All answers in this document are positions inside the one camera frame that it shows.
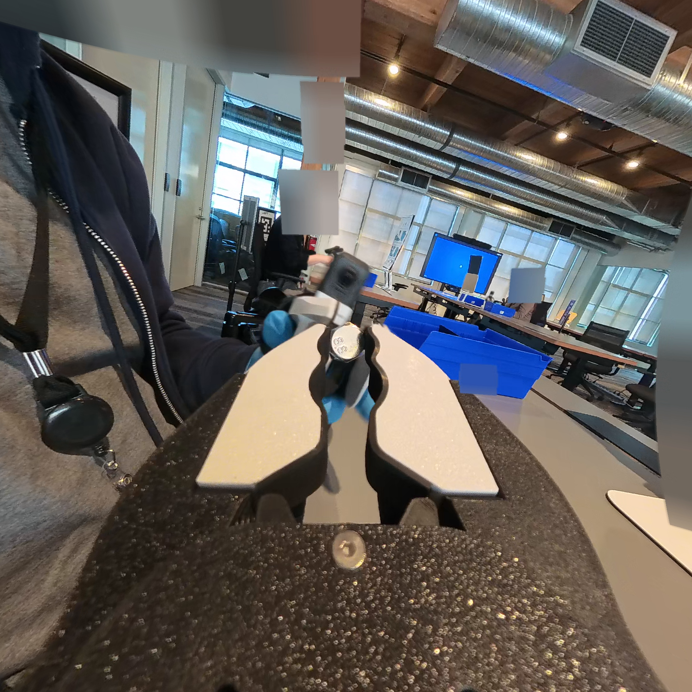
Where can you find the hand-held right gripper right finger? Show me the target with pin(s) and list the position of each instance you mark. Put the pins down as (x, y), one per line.
(427, 427)

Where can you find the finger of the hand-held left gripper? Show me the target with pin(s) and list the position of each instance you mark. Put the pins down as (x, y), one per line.
(313, 308)
(358, 386)

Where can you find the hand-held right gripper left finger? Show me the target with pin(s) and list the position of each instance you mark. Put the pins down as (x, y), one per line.
(270, 421)

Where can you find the steel hex bolt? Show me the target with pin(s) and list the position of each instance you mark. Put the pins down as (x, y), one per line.
(344, 343)

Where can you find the person's left forearm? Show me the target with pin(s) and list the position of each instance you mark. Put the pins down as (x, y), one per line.
(205, 357)

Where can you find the person's left hand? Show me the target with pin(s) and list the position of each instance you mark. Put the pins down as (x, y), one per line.
(278, 330)

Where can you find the black office chair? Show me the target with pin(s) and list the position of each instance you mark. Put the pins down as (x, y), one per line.
(605, 335)
(640, 397)
(265, 303)

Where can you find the white sign board stand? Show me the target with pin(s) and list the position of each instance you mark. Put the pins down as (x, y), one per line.
(400, 238)

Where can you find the black tripod stand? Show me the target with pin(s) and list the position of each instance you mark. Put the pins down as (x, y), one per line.
(246, 243)

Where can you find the blue screen monitor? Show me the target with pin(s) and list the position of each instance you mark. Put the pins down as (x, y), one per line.
(443, 265)

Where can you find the large blue plastic bin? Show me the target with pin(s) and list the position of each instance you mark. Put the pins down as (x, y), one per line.
(519, 367)

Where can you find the pale door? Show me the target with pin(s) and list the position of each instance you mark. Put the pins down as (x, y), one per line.
(189, 189)

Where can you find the black table strip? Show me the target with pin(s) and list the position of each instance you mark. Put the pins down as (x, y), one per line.
(611, 438)

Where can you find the long wooden desk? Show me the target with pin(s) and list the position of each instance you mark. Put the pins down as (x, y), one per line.
(594, 346)

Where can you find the black badge reel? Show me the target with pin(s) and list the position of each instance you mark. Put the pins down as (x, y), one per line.
(75, 419)

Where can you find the ceiling spot light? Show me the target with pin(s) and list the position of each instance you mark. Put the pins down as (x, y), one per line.
(632, 163)
(562, 135)
(393, 68)

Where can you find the white stand base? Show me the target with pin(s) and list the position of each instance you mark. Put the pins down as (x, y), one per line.
(643, 519)

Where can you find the navy zip jacket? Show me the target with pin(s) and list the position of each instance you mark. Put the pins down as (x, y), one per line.
(108, 178)

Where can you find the black framed board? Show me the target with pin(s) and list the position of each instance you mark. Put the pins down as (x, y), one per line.
(97, 73)

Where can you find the grey vent grille box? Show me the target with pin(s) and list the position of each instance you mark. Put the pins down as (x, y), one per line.
(621, 38)

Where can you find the large silver air duct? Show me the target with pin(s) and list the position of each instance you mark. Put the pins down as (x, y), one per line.
(503, 27)

